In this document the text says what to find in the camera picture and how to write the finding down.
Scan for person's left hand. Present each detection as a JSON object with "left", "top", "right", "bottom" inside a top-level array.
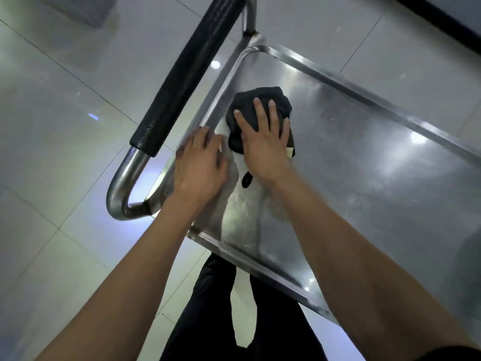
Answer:
[{"left": 173, "top": 125, "right": 229, "bottom": 213}]

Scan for person's right hand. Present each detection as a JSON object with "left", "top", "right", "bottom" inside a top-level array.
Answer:
[{"left": 233, "top": 97, "right": 295, "bottom": 189}]

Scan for grey and yellow cleaning cloth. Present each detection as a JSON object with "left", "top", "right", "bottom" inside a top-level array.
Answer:
[{"left": 225, "top": 86, "right": 297, "bottom": 189}]

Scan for black grip steel cart handle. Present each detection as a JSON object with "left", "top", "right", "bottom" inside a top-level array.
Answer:
[{"left": 106, "top": 0, "right": 258, "bottom": 222}]

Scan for stainless steel service cart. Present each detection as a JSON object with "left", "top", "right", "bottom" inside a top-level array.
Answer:
[{"left": 144, "top": 32, "right": 481, "bottom": 348}]

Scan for person's right forearm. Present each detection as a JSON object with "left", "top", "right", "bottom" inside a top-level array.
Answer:
[{"left": 272, "top": 172, "right": 478, "bottom": 361}]

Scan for person's left forearm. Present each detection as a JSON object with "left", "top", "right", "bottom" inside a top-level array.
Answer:
[{"left": 36, "top": 195, "right": 200, "bottom": 361}]

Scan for black trousers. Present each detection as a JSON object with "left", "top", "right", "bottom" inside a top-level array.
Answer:
[{"left": 159, "top": 253, "right": 328, "bottom": 361}]

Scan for white marble counter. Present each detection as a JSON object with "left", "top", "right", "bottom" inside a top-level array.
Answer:
[{"left": 390, "top": 0, "right": 481, "bottom": 55}]

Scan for black shirt sleeve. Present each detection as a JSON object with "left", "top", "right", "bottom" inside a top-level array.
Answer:
[{"left": 419, "top": 345, "right": 481, "bottom": 361}]

